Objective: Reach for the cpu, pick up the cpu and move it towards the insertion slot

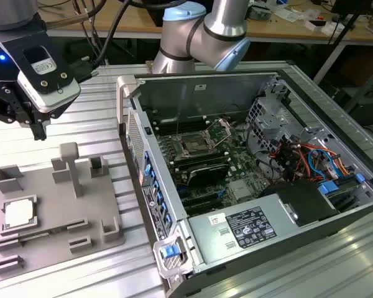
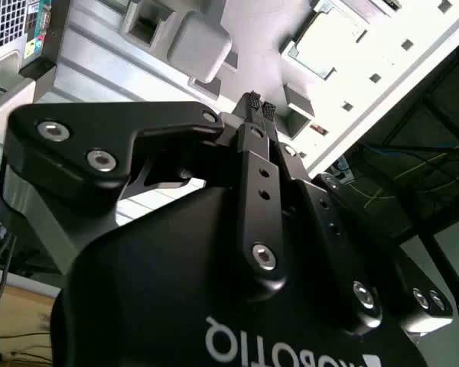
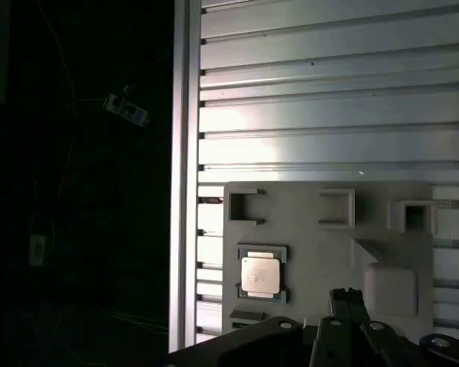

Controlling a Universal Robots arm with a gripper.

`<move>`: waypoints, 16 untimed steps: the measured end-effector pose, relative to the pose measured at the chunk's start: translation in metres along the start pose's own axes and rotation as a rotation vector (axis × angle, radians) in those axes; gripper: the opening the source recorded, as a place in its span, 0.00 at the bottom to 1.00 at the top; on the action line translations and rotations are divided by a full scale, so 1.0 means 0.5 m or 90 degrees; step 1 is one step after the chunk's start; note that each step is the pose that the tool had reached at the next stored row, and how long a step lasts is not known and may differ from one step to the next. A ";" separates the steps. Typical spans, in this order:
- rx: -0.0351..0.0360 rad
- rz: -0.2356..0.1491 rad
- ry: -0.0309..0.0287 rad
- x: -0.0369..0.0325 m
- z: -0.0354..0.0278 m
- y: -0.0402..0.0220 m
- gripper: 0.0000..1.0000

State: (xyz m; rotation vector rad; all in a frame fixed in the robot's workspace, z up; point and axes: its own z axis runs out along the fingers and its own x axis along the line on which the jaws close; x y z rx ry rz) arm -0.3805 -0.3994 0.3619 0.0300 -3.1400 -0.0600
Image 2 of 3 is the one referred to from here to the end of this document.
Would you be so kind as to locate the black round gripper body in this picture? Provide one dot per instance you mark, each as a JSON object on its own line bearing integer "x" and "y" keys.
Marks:
{"x": 157, "y": 286}

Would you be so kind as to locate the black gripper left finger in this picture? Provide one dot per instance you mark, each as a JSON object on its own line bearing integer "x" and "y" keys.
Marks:
{"x": 80, "y": 153}

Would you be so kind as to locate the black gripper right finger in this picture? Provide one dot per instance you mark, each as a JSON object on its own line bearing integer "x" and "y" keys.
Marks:
{"x": 329, "y": 229}

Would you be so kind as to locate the silver CPU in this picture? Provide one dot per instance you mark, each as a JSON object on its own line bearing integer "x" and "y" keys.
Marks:
{"x": 321, "y": 42}

